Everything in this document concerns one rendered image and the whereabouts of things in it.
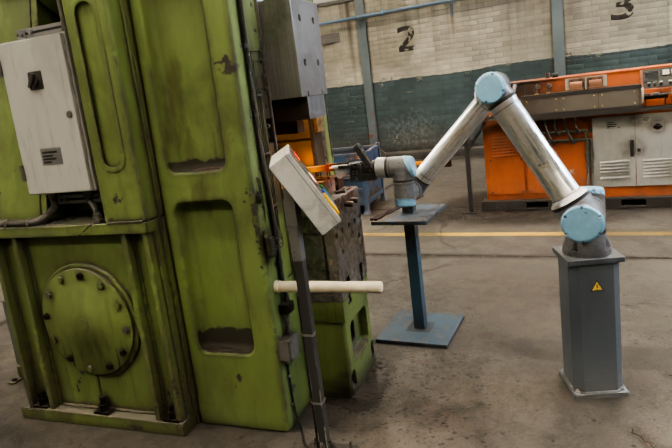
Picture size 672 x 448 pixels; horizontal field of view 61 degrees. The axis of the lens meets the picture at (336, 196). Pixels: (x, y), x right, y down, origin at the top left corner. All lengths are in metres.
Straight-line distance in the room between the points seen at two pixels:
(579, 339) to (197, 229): 1.64
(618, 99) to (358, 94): 5.93
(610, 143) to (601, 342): 3.41
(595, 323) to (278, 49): 1.70
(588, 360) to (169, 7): 2.20
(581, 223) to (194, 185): 1.49
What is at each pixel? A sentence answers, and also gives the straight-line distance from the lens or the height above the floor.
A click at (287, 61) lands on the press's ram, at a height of 1.51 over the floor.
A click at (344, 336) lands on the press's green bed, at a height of 0.30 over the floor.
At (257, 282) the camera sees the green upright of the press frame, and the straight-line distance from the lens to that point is 2.31.
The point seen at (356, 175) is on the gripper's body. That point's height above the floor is 1.00.
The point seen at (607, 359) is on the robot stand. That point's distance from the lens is 2.66.
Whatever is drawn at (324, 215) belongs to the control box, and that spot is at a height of 0.98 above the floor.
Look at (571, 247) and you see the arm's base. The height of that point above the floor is 0.64.
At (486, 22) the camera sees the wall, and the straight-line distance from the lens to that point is 9.98.
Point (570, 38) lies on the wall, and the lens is 9.82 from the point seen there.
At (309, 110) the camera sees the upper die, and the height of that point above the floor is 1.31.
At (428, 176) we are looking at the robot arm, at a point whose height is 0.96.
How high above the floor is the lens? 1.37
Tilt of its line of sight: 10 degrees down
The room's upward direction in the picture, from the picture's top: 7 degrees counter-clockwise
